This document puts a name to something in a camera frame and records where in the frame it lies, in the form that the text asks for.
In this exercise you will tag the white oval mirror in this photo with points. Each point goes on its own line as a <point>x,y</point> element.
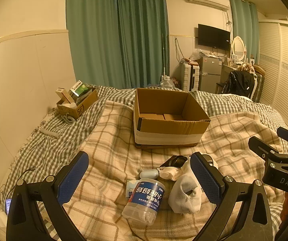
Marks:
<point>238,50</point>

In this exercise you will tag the black wall television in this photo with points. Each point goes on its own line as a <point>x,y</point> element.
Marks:
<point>213,37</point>

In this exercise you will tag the beige slim box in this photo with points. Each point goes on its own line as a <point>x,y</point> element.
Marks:
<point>64,95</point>

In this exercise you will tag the small cardboard box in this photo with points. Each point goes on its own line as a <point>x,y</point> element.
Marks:
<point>75,110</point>

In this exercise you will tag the white remote control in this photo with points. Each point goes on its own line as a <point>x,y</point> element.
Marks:
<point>49,133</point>

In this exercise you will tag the black headphones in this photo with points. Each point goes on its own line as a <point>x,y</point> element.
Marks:
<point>175,161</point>

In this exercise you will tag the green checkered bedsheet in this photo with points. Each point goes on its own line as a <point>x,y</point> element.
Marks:
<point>234,119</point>

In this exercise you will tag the smartphone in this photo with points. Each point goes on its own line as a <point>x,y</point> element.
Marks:
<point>7,205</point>

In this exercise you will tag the silver mini fridge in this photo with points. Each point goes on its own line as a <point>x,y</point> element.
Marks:
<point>209,74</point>

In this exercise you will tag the black jacket on chair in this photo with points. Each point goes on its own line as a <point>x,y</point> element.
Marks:
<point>239,83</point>

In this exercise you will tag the green curtain left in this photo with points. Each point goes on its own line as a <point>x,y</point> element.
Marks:
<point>118,43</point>

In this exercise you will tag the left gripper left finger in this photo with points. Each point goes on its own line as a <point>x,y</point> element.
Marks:
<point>25,222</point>

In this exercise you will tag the large water bottle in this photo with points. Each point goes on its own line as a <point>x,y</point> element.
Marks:
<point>166,82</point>

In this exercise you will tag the white earbuds case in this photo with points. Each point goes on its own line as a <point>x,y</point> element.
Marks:
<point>149,174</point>

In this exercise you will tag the white louvered wardrobe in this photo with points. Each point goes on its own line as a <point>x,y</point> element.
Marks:
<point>273,58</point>

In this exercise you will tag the green white box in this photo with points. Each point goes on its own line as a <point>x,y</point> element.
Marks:
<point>78,90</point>

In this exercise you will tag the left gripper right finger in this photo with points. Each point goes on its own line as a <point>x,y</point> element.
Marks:
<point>242,210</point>

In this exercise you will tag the grey white sock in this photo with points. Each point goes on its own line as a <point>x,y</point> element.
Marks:
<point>185,196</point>

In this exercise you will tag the green curtain right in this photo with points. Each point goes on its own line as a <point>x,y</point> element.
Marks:
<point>246,26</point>

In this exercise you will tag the beige plaid blanket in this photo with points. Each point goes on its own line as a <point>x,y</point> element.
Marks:
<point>115,164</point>

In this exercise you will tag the green curtain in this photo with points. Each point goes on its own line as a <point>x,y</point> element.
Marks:
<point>246,26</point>
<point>118,43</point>

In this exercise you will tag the large cardboard box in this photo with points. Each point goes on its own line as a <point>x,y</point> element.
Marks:
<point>167,118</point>

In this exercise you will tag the white suitcase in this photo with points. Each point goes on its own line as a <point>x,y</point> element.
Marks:
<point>189,76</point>

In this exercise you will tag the white cloth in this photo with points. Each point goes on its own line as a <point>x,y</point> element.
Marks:
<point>170,173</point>

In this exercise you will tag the clear plastic jar blue label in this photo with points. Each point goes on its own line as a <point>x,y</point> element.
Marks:
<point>144,202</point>

